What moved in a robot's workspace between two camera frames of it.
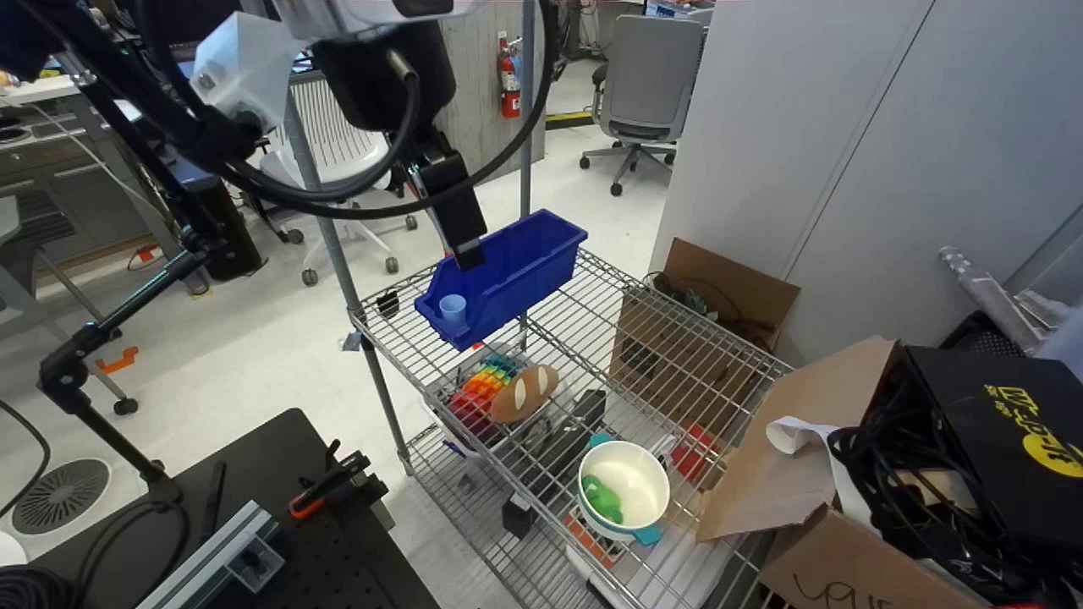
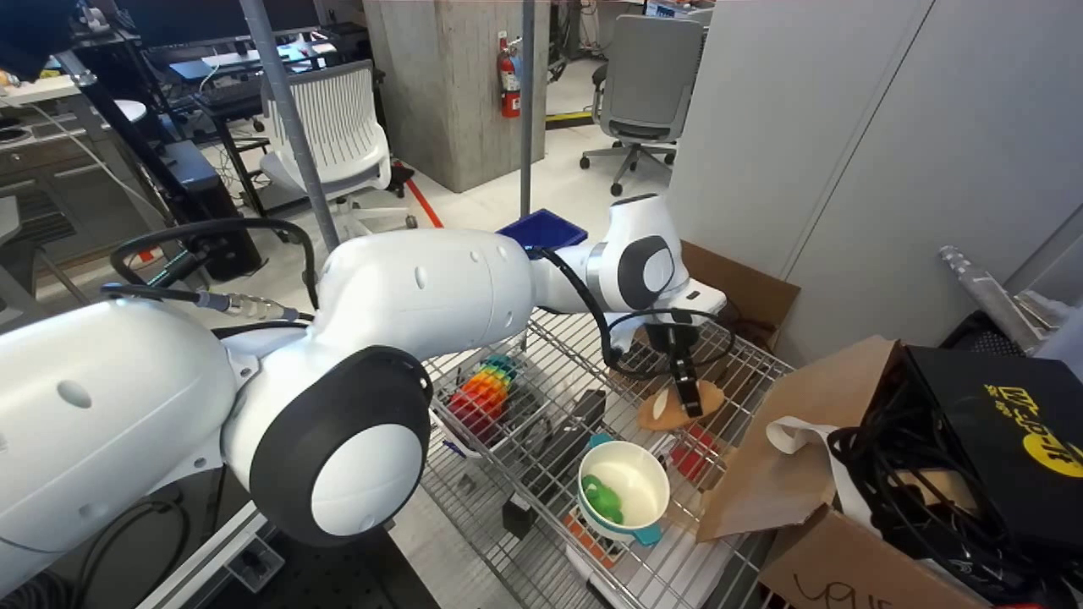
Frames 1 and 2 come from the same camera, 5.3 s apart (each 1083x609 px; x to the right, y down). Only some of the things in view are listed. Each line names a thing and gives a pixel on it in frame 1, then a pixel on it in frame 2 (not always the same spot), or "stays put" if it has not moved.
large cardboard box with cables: x=900 y=526 stays put
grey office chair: x=646 y=90 stays put
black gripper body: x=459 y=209 -> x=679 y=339
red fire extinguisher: x=509 y=75 stays put
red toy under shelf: x=690 y=454 stays put
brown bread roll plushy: x=527 y=393 -> x=687 y=393
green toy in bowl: x=604 y=499 stays put
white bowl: x=623 y=488 stays put
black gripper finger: x=472 y=259 -> x=685 y=386
